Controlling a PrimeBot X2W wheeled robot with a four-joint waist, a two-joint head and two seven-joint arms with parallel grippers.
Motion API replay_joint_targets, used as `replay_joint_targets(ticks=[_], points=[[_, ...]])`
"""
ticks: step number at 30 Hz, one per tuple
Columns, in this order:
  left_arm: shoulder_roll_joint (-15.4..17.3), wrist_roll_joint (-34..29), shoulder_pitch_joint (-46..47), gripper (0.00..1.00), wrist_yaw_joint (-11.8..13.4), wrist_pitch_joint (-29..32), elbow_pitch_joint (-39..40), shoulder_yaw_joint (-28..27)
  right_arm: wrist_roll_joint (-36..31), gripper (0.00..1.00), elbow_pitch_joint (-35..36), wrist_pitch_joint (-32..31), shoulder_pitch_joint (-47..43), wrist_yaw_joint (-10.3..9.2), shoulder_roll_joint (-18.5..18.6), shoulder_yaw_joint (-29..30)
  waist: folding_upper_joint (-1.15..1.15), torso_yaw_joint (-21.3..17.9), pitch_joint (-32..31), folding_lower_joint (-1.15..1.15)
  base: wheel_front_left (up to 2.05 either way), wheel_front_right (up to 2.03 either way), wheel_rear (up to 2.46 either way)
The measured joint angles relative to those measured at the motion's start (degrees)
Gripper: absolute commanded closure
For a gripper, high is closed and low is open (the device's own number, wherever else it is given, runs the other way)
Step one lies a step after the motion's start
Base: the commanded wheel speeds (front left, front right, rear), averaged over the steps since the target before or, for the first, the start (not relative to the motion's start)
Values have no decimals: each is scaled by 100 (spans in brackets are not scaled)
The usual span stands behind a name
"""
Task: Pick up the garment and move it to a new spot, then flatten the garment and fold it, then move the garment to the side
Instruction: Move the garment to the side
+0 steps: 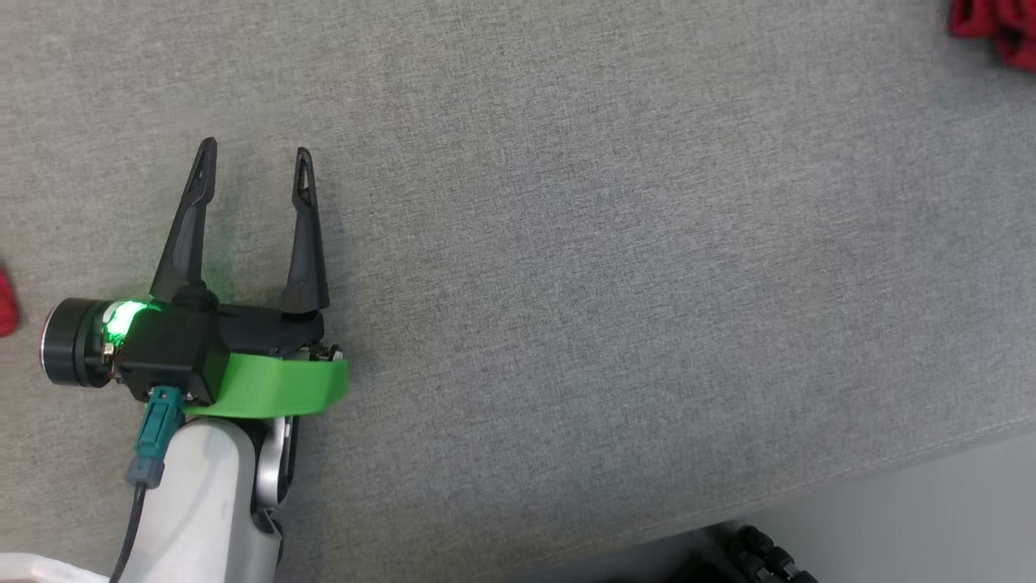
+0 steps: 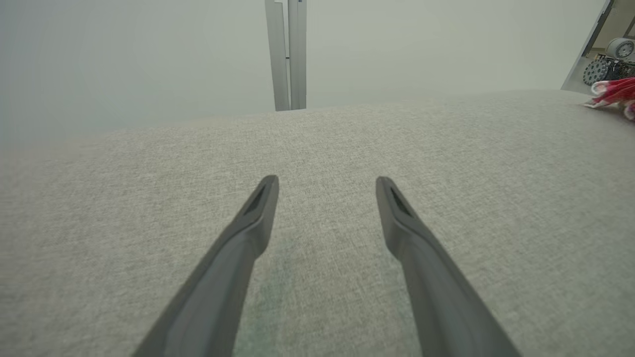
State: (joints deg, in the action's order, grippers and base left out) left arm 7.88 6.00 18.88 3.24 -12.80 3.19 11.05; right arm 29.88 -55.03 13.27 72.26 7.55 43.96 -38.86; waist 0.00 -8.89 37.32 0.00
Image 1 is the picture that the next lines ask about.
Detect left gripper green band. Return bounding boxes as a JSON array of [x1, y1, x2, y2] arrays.
[[150, 138, 350, 419]]

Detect red shirt striped white sleeves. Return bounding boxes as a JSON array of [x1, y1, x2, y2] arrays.
[[0, 266, 20, 338]]

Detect red shorts white trim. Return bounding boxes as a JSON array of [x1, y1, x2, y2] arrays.
[[949, 0, 1036, 74]]

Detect left teal plug black cable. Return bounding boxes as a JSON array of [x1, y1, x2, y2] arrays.
[[109, 386, 187, 583]]

